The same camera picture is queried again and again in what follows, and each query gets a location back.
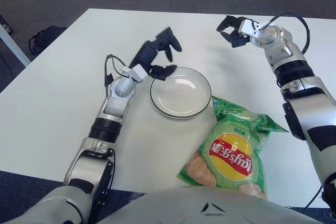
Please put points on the green potato chip bag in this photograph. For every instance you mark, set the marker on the green potato chip bag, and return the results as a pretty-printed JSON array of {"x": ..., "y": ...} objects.
[{"x": 233, "y": 150}]

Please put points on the white right wrist connector box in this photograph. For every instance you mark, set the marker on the white right wrist connector box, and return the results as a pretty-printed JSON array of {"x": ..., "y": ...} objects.
[{"x": 249, "y": 26}]

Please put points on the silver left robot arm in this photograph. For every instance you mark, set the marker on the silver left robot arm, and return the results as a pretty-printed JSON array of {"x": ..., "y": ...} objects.
[{"x": 115, "y": 95}]

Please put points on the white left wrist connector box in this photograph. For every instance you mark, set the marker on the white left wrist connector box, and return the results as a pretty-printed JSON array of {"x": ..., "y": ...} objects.
[{"x": 137, "y": 73}]

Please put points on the silver robot torso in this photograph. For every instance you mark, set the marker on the silver robot torso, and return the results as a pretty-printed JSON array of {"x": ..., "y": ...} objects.
[{"x": 170, "y": 203}]

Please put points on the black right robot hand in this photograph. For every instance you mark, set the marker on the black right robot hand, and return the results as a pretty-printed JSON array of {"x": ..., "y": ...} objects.
[{"x": 235, "y": 32}]

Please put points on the black backpack on floor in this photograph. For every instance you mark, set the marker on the black backpack on floor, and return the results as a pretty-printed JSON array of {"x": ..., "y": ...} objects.
[{"x": 44, "y": 37}]

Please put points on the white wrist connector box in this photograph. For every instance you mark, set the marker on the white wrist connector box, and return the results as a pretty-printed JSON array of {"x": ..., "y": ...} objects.
[
  {"x": 249, "y": 26},
  {"x": 137, "y": 73}
]

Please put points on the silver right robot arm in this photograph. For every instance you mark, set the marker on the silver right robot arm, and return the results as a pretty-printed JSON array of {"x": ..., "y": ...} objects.
[{"x": 281, "y": 51}]

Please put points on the white plate with black rim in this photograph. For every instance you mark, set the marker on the white plate with black rim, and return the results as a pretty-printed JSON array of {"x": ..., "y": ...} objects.
[{"x": 181, "y": 93}]

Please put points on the white table leg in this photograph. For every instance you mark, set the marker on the white table leg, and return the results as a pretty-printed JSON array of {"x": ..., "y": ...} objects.
[{"x": 13, "y": 48}]

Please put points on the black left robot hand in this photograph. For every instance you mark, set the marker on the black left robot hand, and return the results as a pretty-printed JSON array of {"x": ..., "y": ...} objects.
[{"x": 149, "y": 53}]

